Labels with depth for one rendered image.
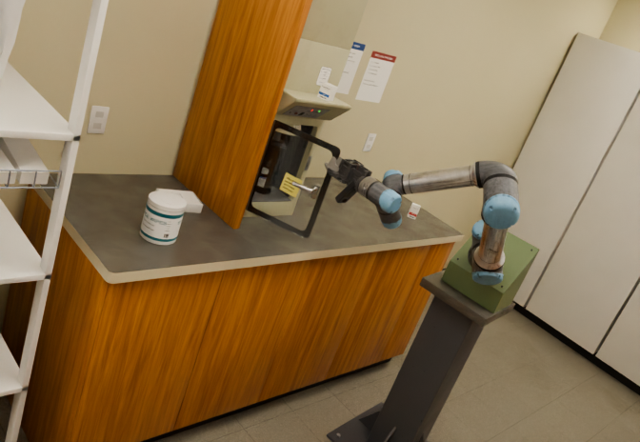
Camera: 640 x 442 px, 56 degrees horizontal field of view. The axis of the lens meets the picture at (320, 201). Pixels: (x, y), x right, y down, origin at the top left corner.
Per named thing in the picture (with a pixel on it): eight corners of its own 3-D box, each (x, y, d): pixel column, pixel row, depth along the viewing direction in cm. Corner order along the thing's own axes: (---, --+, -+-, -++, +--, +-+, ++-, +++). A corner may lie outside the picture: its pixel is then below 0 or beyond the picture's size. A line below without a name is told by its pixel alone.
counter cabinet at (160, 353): (-7, 371, 257) (28, 182, 227) (325, 304, 404) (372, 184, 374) (52, 490, 216) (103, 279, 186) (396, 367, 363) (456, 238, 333)
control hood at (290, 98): (270, 111, 234) (277, 87, 231) (327, 118, 258) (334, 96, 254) (288, 123, 227) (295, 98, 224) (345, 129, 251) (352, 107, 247)
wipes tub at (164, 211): (132, 228, 213) (142, 190, 208) (165, 226, 222) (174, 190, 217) (150, 247, 205) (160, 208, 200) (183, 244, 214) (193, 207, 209)
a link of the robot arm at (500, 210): (500, 258, 245) (521, 173, 201) (501, 291, 236) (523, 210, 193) (470, 256, 247) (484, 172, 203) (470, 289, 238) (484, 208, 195)
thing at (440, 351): (453, 465, 300) (534, 317, 270) (404, 510, 263) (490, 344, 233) (380, 403, 326) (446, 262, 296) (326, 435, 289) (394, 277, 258)
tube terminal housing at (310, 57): (204, 190, 265) (254, 17, 240) (260, 190, 289) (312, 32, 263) (235, 217, 250) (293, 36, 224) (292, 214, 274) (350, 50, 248)
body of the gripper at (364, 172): (353, 158, 225) (376, 172, 218) (346, 178, 228) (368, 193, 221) (340, 157, 220) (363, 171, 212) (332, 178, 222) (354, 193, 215)
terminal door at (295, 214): (244, 208, 249) (272, 118, 236) (308, 239, 242) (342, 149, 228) (243, 209, 248) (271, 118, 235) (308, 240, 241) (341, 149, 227)
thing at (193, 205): (153, 196, 242) (155, 188, 241) (190, 199, 251) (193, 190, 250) (162, 210, 233) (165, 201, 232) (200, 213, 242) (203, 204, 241)
